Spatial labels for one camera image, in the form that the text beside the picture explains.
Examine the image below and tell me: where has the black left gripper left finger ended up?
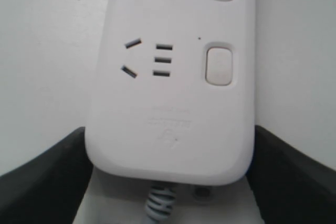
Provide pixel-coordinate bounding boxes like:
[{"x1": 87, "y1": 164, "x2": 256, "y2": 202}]
[{"x1": 1, "y1": 127, "x2": 93, "y2": 223}]

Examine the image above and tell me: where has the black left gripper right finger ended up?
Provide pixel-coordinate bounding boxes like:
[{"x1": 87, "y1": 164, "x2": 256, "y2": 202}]
[{"x1": 246, "y1": 125, "x2": 335, "y2": 223}]

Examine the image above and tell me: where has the white five-socket power strip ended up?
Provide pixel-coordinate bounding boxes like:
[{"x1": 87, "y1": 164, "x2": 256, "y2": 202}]
[{"x1": 85, "y1": 0, "x2": 256, "y2": 186}]

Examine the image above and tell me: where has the grey power cord with plug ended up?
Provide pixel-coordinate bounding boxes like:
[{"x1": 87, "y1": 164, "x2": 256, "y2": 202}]
[{"x1": 141, "y1": 180, "x2": 176, "y2": 224}]

